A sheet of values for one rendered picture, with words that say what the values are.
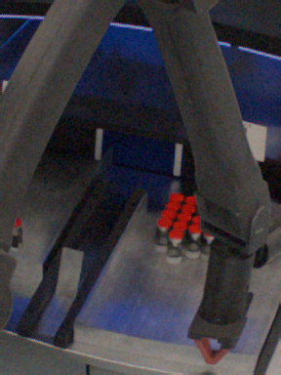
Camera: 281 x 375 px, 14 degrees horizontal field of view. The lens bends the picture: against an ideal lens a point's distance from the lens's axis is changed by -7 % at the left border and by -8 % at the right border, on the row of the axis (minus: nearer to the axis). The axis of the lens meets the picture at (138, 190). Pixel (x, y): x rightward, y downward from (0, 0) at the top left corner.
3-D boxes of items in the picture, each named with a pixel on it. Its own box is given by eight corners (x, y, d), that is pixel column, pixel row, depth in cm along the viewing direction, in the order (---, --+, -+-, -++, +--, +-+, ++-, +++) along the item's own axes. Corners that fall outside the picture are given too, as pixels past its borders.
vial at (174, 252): (168, 255, 174) (171, 228, 172) (182, 257, 174) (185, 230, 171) (163, 263, 172) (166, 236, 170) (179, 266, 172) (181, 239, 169)
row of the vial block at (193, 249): (156, 243, 176) (159, 216, 174) (271, 264, 173) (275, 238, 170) (152, 251, 175) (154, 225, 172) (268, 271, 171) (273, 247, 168)
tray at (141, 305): (143, 212, 183) (144, 191, 181) (301, 243, 178) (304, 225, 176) (73, 340, 155) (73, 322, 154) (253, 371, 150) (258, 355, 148)
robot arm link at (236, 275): (201, 238, 138) (236, 259, 135) (239, 215, 142) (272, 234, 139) (194, 285, 142) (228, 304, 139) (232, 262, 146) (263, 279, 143)
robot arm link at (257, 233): (197, 185, 137) (253, 214, 132) (258, 151, 144) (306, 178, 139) (191, 272, 143) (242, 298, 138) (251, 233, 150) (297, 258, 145)
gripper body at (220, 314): (252, 303, 149) (261, 259, 145) (233, 348, 141) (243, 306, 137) (206, 296, 150) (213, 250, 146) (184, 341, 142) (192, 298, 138)
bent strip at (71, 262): (63, 279, 168) (63, 246, 164) (83, 284, 167) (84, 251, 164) (35, 332, 156) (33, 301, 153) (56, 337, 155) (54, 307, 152)
